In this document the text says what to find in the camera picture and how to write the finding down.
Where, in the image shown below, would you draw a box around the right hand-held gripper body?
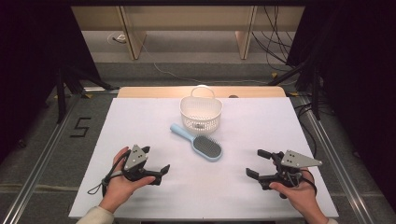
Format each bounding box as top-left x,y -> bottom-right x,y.
259,149 -> 323,200

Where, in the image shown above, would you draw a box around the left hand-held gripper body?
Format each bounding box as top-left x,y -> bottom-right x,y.
121,144 -> 163,187

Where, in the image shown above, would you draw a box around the light blue hairbrush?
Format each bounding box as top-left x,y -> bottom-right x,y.
169,122 -> 224,162

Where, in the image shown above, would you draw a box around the white plastic basket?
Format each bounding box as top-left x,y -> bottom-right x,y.
179,85 -> 224,135

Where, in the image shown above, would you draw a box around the person's left hand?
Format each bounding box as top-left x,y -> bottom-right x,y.
99,147 -> 157,214

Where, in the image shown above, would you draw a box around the person's right hand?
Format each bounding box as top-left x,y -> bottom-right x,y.
269,169 -> 321,217

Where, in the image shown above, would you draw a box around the white table cover board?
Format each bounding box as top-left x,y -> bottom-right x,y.
68,97 -> 340,218

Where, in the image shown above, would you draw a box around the light wooden table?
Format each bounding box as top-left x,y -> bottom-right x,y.
117,86 -> 287,99

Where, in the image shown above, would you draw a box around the black metal stand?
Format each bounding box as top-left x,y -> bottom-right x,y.
267,62 -> 321,120

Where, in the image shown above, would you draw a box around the black tripod stand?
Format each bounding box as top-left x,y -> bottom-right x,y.
55,66 -> 120,125

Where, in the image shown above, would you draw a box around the round white floor socket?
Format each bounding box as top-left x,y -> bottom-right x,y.
106,32 -> 128,45

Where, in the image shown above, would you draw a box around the dark curtain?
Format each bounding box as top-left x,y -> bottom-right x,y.
0,0 -> 102,157
286,0 -> 396,213

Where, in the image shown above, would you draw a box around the light wooden background desk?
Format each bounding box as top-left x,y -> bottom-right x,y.
70,5 -> 305,61

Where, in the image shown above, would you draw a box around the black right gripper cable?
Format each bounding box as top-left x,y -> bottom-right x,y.
298,168 -> 318,196

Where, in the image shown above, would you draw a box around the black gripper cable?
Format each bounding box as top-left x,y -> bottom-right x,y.
87,148 -> 132,197
298,168 -> 318,196

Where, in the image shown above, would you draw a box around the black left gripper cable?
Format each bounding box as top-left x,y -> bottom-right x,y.
87,148 -> 132,197

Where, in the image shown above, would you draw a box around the metal floor rail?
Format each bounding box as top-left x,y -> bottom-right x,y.
293,94 -> 376,224
1,92 -> 83,224

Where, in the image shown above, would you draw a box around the thin white floor cable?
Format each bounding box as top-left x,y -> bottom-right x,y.
141,43 -> 300,87

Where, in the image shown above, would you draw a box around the hanging black cables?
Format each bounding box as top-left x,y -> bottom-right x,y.
251,5 -> 312,71

